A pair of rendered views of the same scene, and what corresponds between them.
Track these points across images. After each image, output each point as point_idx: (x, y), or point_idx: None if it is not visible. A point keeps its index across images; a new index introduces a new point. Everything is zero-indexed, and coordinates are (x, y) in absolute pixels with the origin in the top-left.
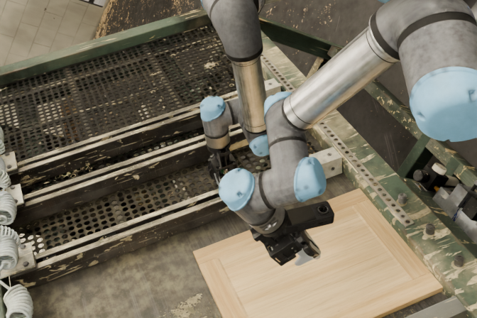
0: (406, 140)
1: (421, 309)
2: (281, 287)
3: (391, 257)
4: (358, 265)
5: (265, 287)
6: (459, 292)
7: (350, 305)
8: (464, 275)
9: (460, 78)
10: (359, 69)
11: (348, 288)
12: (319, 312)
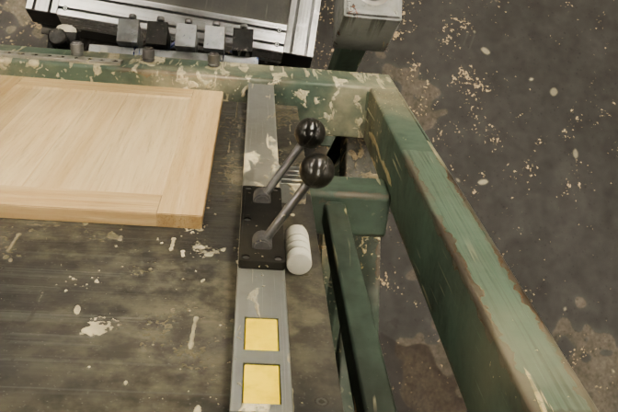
0: None
1: (234, 114)
2: (74, 155)
3: (140, 96)
4: (121, 110)
5: (54, 165)
6: (251, 76)
7: (180, 131)
8: (231, 69)
9: None
10: None
11: (150, 125)
12: (163, 148)
